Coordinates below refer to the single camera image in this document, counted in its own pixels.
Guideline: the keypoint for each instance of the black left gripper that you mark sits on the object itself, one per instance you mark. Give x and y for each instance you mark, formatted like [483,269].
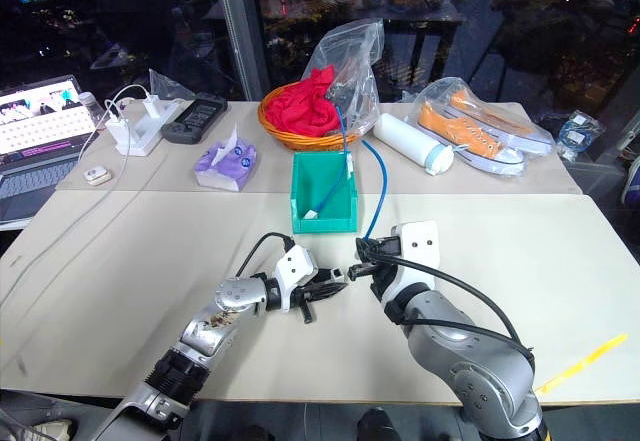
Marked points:
[304,297]

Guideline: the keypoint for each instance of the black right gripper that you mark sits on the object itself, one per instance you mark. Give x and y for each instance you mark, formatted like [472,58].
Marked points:
[386,271]

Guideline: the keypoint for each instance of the white coupler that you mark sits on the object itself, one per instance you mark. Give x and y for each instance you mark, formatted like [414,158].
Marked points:
[338,273]

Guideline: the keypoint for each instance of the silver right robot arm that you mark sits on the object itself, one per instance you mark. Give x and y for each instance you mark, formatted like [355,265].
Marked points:
[465,356]

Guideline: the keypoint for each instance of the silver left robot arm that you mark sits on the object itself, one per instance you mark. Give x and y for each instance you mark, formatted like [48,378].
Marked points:
[235,297]

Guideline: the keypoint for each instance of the green plastic bin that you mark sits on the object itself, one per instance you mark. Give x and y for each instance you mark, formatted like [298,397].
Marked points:
[325,224]

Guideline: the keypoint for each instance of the white charger plug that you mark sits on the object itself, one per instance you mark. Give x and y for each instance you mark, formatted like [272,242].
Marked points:
[119,130]
[151,107]

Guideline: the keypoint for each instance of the white cylinder bottle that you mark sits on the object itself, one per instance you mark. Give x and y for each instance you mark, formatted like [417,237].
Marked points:
[405,138]

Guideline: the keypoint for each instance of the orange wicker basket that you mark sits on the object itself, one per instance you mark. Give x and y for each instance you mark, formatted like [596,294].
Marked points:
[300,140]

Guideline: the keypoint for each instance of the dark rounded shape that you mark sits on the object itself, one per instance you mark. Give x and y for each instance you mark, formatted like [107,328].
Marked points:
[377,426]

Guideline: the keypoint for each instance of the purple tissue pack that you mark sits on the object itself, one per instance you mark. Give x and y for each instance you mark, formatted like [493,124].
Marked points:
[225,163]

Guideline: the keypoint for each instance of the orange canvas sneaker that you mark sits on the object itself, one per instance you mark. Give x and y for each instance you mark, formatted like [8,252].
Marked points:
[465,133]
[505,123]

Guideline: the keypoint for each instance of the red cloth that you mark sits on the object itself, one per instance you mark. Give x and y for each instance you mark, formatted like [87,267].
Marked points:
[300,111]

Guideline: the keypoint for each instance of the clear shoe bag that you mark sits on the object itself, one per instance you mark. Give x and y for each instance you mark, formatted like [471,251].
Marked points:
[435,93]

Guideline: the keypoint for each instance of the black handheld device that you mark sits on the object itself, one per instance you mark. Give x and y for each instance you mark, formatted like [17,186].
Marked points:
[195,118]

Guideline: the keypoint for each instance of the white power strip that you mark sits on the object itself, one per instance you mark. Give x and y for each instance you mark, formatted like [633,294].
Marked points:
[145,136]

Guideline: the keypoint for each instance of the yellow tape strip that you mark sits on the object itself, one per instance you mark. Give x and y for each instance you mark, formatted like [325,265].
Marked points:
[580,365]

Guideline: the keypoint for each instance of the small clear plastic bag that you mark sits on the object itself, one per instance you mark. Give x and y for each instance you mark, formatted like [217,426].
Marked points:
[167,88]

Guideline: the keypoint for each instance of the small white earbud case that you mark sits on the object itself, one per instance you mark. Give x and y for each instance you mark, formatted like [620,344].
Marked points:
[97,175]

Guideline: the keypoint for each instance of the purple object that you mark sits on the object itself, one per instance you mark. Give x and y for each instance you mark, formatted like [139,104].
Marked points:
[633,181]

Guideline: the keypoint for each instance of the clear water bottle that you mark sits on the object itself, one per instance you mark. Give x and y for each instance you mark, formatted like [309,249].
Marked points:
[91,106]

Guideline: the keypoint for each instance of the white shoe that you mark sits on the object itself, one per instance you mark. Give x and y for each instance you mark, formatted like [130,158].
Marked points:
[50,430]

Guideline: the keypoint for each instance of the open laptop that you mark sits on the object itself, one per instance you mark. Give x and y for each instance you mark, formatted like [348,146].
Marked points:
[40,133]

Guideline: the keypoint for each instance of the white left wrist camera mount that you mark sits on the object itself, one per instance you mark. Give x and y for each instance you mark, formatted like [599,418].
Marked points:
[295,265]

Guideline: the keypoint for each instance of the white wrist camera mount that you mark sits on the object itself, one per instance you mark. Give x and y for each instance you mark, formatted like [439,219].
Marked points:
[295,265]
[417,248]

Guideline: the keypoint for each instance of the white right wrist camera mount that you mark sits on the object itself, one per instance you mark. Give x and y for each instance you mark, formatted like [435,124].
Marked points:
[417,248]

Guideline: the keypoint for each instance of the grey window post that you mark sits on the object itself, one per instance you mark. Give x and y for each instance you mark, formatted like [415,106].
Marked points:
[240,31]

